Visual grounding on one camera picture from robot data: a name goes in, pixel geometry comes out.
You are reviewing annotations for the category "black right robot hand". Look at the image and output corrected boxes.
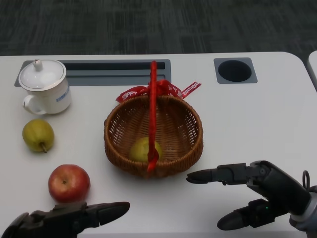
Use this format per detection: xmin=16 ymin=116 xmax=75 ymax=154
xmin=186 ymin=160 xmax=312 ymax=231

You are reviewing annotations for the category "white mug lid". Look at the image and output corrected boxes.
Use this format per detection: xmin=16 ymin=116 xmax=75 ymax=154
xmin=18 ymin=59 xmax=67 ymax=90

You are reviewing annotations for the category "grey table cable tray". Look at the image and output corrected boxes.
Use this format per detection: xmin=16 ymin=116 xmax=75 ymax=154
xmin=14 ymin=59 xmax=172 ymax=87

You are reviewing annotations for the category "brown wicker basket red handle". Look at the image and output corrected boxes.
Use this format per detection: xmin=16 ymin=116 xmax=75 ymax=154
xmin=104 ymin=60 xmax=204 ymax=179

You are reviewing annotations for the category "red birthday ribbon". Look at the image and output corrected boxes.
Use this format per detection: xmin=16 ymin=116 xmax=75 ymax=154
xmin=115 ymin=79 xmax=202 ymax=103

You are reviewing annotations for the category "white neighbouring table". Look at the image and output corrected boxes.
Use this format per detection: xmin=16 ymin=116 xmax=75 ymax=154
xmin=307 ymin=50 xmax=317 ymax=92

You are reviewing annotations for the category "grey round cable grommet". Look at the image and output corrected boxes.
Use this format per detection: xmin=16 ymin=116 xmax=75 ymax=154
xmin=213 ymin=57 xmax=258 ymax=84

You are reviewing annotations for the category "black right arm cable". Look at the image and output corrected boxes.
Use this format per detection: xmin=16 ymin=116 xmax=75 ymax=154
xmin=302 ymin=170 xmax=311 ymax=190

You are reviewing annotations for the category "yellow-green pear with stem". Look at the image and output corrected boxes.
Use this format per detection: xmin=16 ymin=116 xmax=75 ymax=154
xmin=22 ymin=119 xmax=55 ymax=154

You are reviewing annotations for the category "red apple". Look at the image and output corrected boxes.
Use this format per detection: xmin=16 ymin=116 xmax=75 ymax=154
xmin=48 ymin=164 xmax=91 ymax=204

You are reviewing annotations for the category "white ceramic mug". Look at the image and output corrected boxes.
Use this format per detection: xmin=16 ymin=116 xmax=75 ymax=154
xmin=23 ymin=78 xmax=72 ymax=115

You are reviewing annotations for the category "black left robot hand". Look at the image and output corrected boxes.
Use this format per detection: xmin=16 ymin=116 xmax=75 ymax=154
xmin=0 ymin=201 xmax=131 ymax=238

